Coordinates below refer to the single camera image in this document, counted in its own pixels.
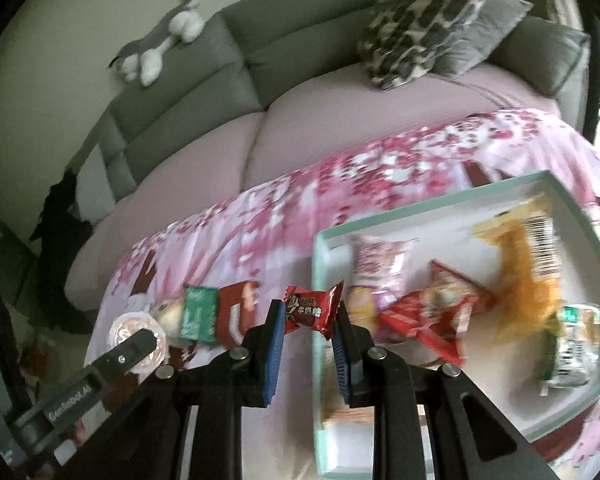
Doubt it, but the purple swiss roll pack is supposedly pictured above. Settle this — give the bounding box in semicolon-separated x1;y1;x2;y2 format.
344;234;417;336

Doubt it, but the white pillow on sofa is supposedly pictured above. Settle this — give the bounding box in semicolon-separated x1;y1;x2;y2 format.
76;144;116;226

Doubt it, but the grey white plush toy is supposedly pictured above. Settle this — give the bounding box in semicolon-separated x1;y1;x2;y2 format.
108;0;206;88

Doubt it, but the green snack pack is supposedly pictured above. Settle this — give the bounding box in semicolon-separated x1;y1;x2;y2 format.
181;286;219;344

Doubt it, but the beige wafer cake pack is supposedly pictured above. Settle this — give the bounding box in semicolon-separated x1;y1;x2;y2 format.
313;344;374;479

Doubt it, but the orange cake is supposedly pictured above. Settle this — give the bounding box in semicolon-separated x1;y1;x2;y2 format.
471;194;564;344

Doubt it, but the grey sofa with pink cover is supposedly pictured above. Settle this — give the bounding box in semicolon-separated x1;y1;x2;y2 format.
65;0;590;311

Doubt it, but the leopard print cushion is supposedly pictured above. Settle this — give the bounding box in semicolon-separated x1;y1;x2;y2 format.
358;0;486;91

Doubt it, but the dark clothing on sofa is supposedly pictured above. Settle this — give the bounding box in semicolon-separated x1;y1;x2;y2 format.
30;170;93;335

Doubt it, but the dark red snack pack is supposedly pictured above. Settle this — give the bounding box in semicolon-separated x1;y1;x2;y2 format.
215;281;260;350

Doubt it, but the red snack pouch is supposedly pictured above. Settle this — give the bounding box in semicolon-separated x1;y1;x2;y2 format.
378;259;498;367

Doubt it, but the red beef candy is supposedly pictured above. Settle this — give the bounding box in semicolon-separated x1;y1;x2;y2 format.
284;282;344;340

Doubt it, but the steamed cake clear wrapper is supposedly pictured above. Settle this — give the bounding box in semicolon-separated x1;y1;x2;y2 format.
149;297;185;347

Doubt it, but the green white crisp rice pack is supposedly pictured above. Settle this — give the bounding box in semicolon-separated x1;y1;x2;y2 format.
541;304;600;396

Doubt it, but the cartoon print pink cloth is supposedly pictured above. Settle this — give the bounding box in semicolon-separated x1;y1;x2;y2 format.
86;110;600;441

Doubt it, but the round pink jelly cup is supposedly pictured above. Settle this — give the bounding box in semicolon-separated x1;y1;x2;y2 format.
107;312;168;375

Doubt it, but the grey cushion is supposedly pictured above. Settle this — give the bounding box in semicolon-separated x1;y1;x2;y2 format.
432;0;534;78

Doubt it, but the teal rimmed white tray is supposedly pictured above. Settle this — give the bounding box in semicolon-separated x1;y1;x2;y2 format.
312;171;600;479

